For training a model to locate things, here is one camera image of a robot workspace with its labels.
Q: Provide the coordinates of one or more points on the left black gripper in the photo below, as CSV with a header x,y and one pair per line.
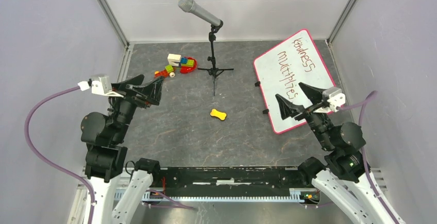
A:
x,y
151,92

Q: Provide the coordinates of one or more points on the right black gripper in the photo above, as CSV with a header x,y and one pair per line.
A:
x,y
286,107

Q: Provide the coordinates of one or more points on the pink framed whiteboard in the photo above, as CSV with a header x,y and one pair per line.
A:
x,y
279,71

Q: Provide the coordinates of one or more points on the yellow bone-shaped eraser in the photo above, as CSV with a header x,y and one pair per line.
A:
x,y
218,114

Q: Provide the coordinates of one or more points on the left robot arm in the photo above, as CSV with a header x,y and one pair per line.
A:
x,y
104,134

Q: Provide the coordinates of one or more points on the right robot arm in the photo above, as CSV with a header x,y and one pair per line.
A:
x,y
347,179

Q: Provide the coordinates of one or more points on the colourful toy block car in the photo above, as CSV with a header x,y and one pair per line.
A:
x,y
167,72

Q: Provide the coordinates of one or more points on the red toy boat with blocks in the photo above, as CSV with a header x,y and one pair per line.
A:
x,y
185,64

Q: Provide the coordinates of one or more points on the black microphone tripod stand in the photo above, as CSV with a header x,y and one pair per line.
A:
x,y
214,71

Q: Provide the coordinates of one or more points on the grey microphone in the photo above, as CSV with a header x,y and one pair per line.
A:
x,y
190,6

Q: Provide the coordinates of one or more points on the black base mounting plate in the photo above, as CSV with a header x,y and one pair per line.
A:
x,y
241,181

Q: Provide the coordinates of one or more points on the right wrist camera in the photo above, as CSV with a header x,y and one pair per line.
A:
x,y
332,99

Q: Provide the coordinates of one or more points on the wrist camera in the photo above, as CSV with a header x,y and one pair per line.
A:
x,y
100,85
332,99

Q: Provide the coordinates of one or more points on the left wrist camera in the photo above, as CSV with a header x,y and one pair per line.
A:
x,y
100,85

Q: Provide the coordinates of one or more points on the aluminium rail frame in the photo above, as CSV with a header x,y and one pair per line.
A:
x,y
130,185

